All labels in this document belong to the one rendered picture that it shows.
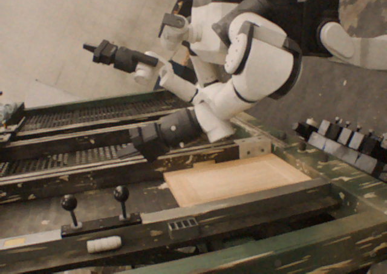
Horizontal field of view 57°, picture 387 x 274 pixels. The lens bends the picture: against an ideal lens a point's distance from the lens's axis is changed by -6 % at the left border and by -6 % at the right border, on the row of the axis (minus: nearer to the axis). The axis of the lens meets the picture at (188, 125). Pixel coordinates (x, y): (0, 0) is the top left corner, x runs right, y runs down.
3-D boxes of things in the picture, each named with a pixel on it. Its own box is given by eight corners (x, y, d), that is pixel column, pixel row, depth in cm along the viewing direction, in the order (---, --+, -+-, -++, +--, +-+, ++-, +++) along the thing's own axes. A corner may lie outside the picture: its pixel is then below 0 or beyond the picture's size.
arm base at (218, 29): (279, 25, 102) (253, -8, 100) (287, 23, 89) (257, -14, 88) (237, 59, 105) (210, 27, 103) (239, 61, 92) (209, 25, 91)
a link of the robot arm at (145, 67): (130, 57, 148) (158, 67, 148) (120, 79, 143) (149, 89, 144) (132, 40, 138) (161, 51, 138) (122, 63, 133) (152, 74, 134)
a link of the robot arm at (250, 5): (283, 27, 87) (267, 19, 99) (260, -3, 83) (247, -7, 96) (244, 58, 89) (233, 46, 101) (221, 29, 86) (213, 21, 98)
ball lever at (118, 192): (133, 225, 92) (130, 194, 83) (118, 228, 91) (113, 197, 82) (131, 213, 95) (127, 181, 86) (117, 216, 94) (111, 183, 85)
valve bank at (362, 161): (431, 155, 112) (383, 127, 104) (410, 195, 114) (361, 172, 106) (337, 121, 159) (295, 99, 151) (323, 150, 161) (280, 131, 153)
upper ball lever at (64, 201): (86, 234, 90) (77, 203, 80) (70, 237, 89) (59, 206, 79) (84, 221, 92) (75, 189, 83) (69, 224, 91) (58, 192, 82)
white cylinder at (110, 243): (89, 256, 86) (122, 250, 88) (86, 245, 85) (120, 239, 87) (89, 249, 89) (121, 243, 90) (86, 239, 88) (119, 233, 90)
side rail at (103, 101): (178, 103, 282) (176, 88, 279) (26, 125, 256) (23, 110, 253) (175, 101, 289) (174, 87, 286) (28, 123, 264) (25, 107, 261)
